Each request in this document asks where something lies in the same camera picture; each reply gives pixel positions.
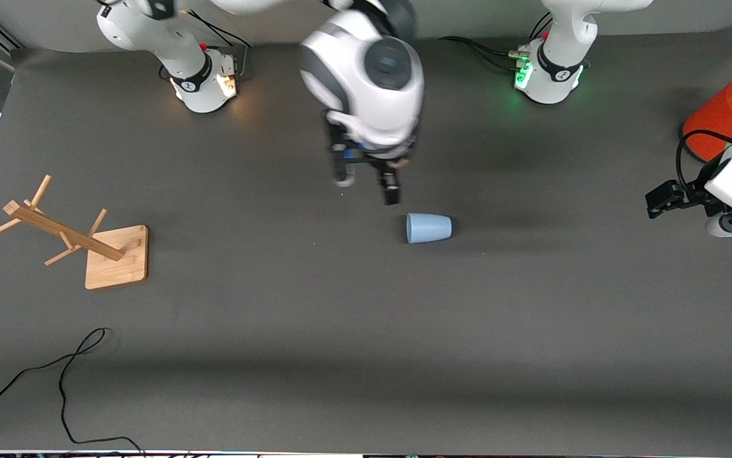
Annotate light blue plastic cup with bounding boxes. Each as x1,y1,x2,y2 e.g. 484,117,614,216
405,212,454,245

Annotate long black loose cable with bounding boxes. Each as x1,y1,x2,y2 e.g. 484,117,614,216
0,327,145,457

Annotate black right base cables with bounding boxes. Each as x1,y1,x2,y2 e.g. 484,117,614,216
188,9,253,82

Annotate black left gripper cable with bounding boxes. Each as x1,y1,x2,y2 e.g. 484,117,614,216
675,130,732,189

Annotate wooden cup rack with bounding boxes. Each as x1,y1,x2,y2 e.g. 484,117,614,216
0,174,149,291

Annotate black left base cables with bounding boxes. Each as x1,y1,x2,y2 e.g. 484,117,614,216
438,11,553,72

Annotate black base cables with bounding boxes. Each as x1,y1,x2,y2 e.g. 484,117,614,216
438,11,553,72
188,9,253,82

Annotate orange can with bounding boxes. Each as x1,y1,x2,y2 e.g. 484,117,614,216
682,76,732,163

